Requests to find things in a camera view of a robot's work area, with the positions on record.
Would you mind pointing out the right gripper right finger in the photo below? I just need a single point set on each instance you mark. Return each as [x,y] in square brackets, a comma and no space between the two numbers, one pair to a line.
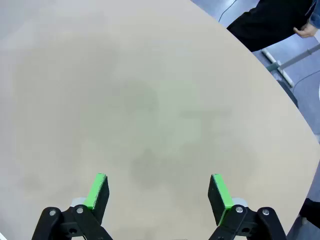
[218,197]

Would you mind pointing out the black bulky object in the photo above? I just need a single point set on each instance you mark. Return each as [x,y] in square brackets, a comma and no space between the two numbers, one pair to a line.
[311,212]

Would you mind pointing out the person in denim jacket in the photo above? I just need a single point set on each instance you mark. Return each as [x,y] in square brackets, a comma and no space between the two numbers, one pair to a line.
[270,22]

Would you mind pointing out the person's left hand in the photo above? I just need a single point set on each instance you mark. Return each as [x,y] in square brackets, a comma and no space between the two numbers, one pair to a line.
[308,31]

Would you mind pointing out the left forearm denim sleeve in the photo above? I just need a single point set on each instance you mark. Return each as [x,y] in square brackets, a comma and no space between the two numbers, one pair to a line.
[316,12]

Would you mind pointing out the grey pole white foot stand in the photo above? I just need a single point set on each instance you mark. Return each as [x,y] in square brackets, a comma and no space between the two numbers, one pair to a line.
[300,57]

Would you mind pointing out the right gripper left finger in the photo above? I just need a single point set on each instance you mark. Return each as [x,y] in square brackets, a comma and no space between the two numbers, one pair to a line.
[100,197]

